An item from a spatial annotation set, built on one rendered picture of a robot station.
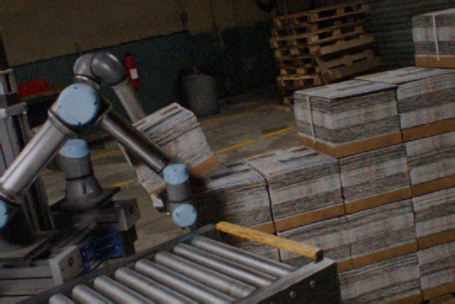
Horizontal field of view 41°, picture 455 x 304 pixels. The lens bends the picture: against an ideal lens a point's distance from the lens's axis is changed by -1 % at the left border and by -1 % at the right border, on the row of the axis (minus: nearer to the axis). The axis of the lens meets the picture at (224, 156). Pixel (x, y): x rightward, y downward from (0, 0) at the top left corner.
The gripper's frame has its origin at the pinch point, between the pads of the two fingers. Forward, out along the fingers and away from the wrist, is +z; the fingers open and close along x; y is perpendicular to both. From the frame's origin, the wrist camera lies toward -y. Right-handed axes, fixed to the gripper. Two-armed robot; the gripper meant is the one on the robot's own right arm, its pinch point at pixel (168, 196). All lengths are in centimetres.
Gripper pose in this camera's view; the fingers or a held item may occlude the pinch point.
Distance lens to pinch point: 224.9
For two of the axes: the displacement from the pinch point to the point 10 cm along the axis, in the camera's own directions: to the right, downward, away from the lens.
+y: -4.4, -8.5, -2.8
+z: -2.7, -1.7, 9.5
